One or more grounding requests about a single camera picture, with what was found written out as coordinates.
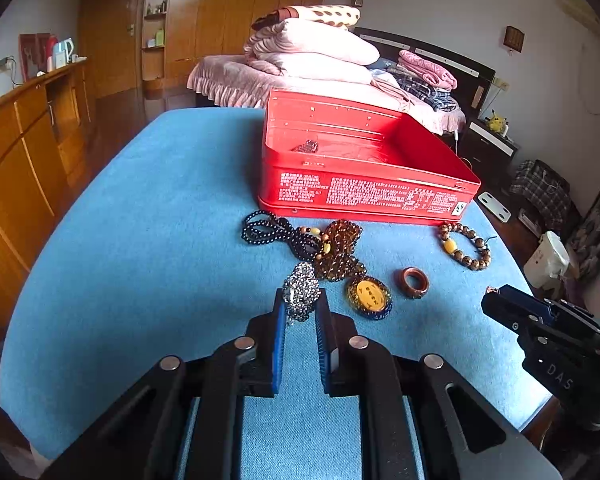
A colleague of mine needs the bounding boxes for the folded pink quilts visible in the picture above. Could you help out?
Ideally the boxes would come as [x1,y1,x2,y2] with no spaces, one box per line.
[243,17,381,86]

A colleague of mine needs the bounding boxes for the wooden wardrobe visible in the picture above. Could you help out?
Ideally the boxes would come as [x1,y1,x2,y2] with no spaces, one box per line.
[75,0,331,101]

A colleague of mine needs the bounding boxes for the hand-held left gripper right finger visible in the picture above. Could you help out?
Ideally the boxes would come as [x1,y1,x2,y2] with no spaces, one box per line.
[314,290,551,480]

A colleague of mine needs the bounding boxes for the wooden sideboard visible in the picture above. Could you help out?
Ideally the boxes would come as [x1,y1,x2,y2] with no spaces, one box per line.
[0,57,93,333]

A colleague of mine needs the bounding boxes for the wall air conditioner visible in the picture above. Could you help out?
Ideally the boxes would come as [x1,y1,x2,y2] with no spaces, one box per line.
[555,0,600,32]

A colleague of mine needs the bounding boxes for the red-brown ring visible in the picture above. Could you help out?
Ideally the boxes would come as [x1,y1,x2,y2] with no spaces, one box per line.
[396,266,432,301]

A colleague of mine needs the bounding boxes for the amber bead necklace with pendant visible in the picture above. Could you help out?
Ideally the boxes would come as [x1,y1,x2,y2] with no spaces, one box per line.
[300,219,395,322]

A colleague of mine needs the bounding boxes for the brown wooden bead bracelet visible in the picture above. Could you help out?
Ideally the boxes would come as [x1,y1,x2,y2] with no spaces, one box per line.
[438,221,492,272]

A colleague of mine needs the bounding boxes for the dark wooden headboard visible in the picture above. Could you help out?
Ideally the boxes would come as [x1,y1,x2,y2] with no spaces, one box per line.
[352,26,497,111]

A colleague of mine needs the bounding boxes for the yellow plush toy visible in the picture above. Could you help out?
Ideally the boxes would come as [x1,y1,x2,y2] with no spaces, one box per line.
[485,109,510,134]

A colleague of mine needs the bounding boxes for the white bathroom scale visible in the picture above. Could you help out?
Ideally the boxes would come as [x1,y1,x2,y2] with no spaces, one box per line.
[477,192,512,222]

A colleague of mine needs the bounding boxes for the folded pink clothes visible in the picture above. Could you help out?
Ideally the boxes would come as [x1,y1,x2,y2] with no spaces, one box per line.
[397,50,459,91]

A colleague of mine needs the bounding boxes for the plaid bag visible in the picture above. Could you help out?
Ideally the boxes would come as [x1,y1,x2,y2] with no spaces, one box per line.
[510,160,574,232]

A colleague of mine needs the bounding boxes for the red framed picture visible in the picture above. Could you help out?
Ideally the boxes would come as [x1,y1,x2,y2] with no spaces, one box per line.
[19,32,51,84]

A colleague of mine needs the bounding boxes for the dark nightstand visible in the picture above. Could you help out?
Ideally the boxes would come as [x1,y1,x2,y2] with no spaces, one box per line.
[464,119,521,175]

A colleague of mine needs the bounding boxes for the white electric kettle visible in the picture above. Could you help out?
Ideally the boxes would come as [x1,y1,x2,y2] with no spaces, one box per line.
[52,37,76,72]

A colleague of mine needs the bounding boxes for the dark bead necklace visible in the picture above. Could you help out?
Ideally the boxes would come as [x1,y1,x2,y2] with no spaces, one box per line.
[241,209,326,262]

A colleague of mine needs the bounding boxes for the wooden door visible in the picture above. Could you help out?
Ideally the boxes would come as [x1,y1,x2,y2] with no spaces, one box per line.
[77,0,147,100]

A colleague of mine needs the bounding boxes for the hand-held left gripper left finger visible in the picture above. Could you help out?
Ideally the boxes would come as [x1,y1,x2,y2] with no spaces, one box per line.
[42,287,287,480]

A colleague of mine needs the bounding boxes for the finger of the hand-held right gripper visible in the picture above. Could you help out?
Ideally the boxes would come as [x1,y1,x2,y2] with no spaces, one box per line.
[481,284,561,334]

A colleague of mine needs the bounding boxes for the white charger cable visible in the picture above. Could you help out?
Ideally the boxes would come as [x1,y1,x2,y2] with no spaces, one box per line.
[450,129,474,167]

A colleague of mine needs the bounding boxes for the brown wall plaque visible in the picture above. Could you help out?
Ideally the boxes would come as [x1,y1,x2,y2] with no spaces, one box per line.
[504,26,526,54]

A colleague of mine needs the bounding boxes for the blue table cloth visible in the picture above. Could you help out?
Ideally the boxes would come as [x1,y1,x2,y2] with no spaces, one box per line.
[0,107,553,480]

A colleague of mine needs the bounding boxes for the wooden corner shelf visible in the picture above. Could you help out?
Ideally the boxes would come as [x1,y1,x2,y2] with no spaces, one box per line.
[141,0,174,97]

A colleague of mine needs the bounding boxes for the red tin box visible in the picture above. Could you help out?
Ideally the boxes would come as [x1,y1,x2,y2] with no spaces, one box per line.
[259,88,482,226]

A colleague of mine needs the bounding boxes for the spotted cream blanket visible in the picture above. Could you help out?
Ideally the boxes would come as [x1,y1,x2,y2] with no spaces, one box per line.
[251,4,362,32]

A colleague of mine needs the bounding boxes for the bed with pink cover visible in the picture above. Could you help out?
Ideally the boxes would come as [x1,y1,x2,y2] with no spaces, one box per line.
[186,54,468,137]

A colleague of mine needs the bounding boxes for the white waste bin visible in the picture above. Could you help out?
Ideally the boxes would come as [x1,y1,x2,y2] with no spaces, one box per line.
[523,230,571,290]

